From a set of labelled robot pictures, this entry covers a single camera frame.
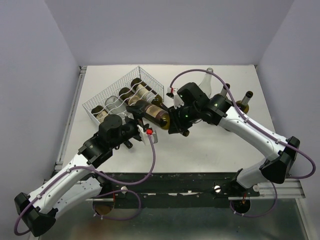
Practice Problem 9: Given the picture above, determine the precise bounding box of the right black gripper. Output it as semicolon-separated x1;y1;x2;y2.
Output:
166;102;200;134

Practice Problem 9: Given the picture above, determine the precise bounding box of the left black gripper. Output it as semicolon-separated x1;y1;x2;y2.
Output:
110;105;150;149

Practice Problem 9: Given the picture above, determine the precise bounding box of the dark green wine bottle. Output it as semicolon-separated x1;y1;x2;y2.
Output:
119;87;140;106

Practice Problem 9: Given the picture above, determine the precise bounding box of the short clear glass bottle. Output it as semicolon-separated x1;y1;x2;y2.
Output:
104;95;128;119

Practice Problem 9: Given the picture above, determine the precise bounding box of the olive green wine bottle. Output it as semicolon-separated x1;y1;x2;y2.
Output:
214;83;230;98

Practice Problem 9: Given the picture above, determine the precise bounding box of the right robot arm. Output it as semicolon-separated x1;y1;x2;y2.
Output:
168;82;300;196

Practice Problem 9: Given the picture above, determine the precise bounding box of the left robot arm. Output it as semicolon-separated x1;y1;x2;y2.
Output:
14;106;158;237

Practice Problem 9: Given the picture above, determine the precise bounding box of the tall clear glass bottle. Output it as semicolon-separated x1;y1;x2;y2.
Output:
199;67;214;99

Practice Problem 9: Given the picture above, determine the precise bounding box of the far right green bottle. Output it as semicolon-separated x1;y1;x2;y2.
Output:
236;91;254;114

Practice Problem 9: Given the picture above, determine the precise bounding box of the white wire wine rack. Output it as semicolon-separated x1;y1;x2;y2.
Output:
82;66;164;126

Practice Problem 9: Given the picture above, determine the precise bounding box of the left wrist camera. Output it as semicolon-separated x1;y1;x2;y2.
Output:
137;125;158;146

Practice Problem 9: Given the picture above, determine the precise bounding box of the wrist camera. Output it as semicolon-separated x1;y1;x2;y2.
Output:
166;87;185;109
137;125;158;146

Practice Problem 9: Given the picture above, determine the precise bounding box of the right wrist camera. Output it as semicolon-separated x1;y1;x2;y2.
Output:
166;87;185;109

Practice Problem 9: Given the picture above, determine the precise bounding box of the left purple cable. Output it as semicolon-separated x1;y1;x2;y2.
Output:
13;133;157;236

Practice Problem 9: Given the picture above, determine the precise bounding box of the purple cable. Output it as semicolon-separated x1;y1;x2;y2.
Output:
13;133;157;236
169;68;316;218

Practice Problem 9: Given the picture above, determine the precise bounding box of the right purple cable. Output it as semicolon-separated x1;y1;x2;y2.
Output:
169;68;316;218

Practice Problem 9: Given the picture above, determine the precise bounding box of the aluminium frame rail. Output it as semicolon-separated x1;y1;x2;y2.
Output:
228;177;306;202

